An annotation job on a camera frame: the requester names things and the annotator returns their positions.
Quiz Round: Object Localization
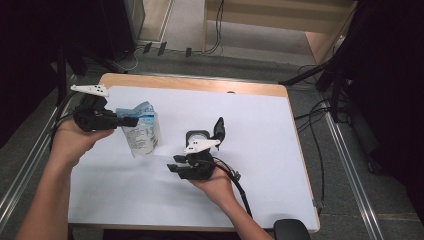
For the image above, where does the white floor cable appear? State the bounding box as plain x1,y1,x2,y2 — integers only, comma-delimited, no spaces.
111,46,139,73

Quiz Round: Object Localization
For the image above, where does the black hanging cable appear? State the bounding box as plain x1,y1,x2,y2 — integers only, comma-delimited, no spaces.
203,0,225,55

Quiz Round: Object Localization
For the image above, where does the black upright stand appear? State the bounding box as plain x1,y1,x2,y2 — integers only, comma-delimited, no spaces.
54,43,69,107

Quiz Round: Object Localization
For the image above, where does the person's left hand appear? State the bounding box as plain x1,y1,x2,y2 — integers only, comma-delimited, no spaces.
49,119,115,168

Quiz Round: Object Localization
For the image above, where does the black chair armrest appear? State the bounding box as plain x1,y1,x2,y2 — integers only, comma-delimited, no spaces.
273,218,311,240

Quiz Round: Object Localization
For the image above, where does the black tripod stand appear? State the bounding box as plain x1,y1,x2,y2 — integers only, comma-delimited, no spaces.
279,49,354,123

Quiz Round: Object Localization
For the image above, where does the clear container with black lid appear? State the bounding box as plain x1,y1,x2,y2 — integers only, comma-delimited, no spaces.
184,116,226,149

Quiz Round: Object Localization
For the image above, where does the grey metal cabinet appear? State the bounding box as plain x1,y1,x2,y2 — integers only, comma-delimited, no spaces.
123,0,147,44

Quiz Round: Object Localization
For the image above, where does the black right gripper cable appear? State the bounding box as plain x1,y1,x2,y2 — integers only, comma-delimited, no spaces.
213,156,254,218

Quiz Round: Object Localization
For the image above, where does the metal floor rail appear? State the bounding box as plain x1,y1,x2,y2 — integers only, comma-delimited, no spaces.
0,74,79,233
323,109,384,240

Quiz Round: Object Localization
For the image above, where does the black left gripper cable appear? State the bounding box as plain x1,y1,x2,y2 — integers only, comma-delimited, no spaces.
49,91,81,151

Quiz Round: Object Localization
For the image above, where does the light wooden shelf frame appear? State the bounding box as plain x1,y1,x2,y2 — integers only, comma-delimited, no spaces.
202,0,359,65

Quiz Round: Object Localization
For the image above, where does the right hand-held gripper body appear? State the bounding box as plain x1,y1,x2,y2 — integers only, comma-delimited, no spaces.
179,138,222,181

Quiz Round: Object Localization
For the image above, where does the black floor cable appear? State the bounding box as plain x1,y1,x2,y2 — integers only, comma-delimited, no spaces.
294,98,329,214

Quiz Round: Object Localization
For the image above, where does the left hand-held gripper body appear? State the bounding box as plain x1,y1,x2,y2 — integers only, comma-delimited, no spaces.
70,83,118,133

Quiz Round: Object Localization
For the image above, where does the person's right hand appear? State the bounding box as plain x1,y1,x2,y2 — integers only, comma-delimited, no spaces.
187,165,237,207

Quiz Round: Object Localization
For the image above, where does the white and blue refill pouch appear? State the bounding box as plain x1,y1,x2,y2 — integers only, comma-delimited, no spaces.
115,100,163,158

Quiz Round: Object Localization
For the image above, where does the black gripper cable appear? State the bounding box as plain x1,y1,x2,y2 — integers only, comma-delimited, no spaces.
213,156,254,218
49,91,81,151

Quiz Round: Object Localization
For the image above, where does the dark curtain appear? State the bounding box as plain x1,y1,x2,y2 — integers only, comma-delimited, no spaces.
0,0,136,148
333,0,424,221

